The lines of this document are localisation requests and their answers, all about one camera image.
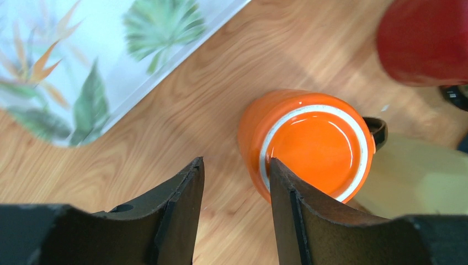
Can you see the orange mug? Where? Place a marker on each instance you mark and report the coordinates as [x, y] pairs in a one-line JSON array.
[[320, 138]]

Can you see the light green faceted mug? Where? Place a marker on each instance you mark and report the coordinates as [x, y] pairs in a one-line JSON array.
[[412, 176]]

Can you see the red mug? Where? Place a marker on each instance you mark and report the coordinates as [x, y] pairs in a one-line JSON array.
[[424, 43]]

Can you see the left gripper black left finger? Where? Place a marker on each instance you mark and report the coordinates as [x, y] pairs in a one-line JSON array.
[[157, 227]]

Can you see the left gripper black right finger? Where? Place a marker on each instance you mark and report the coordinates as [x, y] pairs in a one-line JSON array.
[[313, 228]]

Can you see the leaf pattern tray mat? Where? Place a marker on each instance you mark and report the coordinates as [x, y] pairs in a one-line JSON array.
[[70, 70]]

